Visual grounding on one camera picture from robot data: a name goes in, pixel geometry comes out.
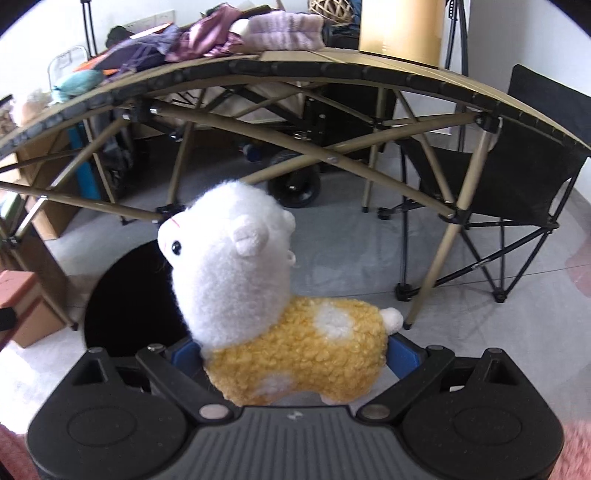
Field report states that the white wall socket panel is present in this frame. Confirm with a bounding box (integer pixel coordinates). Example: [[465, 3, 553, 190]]
[[127, 11, 178, 29]]

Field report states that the reddish cardboard box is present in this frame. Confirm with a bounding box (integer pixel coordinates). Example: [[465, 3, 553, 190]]
[[0, 270, 75, 349]]

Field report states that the black round bin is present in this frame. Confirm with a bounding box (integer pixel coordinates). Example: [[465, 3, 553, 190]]
[[83, 240, 204, 358]]

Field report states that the dark purple cloth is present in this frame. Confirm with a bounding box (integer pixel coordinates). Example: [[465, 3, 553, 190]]
[[106, 25, 182, 78]]

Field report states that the white yellow alpaca plush toy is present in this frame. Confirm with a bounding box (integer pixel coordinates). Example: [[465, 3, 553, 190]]
[[157, 181, 404, 407]]

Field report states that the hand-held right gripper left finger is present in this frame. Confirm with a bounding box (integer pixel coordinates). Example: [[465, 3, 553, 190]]
[[60, 338, 241, 423]]

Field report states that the purple satin cloth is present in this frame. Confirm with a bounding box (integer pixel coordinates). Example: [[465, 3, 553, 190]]
[[164, 4, 245, 63]]

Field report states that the yellow thermos jug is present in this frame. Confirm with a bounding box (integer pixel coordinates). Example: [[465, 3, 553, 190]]
[[359, 0, 444, 68]]

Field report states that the olive folding table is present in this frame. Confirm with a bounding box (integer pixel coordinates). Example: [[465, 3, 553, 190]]
[[0, 46, 591, 330]]

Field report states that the plain cardboard box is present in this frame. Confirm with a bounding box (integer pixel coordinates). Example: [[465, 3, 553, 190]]
[[14, 124, 85, 241]]

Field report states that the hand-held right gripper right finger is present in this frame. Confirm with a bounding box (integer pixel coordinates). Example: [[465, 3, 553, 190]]
[[353, 333, 532, 423]]

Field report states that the black folding chair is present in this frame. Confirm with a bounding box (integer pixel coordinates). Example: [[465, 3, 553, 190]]
[[376, 65, 591, 303]]

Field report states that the black tripod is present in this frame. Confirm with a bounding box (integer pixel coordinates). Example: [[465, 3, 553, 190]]
[[443, 0, 472, 77]]

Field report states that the black trolley handle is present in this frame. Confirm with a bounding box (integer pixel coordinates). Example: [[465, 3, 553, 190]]
[[81, 0, 99, 51]]

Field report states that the rattan ball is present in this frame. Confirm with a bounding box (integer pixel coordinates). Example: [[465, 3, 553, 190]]
[[309, 0, 352, 21]]

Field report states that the purple fluffy headband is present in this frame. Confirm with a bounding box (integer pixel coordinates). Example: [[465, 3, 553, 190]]
[[240, 13, 326, 51]]

